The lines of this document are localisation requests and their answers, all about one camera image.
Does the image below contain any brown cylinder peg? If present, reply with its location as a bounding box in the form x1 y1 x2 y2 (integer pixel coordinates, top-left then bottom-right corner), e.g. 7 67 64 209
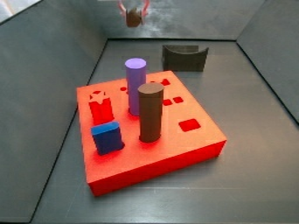
137 82 164 143

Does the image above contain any blue block peg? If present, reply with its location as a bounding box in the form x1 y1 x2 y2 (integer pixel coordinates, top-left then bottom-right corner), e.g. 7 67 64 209
91 122 125 156

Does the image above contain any red peg board base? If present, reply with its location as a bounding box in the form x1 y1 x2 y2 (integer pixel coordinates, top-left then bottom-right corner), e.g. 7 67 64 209
77 71 227 196

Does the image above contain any black curved fixture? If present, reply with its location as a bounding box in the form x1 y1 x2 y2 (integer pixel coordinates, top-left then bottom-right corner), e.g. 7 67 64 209
163 45 210 72

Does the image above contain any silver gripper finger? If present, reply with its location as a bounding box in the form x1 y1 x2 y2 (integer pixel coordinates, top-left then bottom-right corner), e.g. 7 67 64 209
141 0 151 17
117 0 127 17

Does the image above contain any brown three prong object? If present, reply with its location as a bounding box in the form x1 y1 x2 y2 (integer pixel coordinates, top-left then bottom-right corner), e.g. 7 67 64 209
125 8 143 27

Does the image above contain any purple cylinder peg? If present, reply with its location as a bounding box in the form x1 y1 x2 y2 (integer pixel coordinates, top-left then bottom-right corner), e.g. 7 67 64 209
125 58 147 116

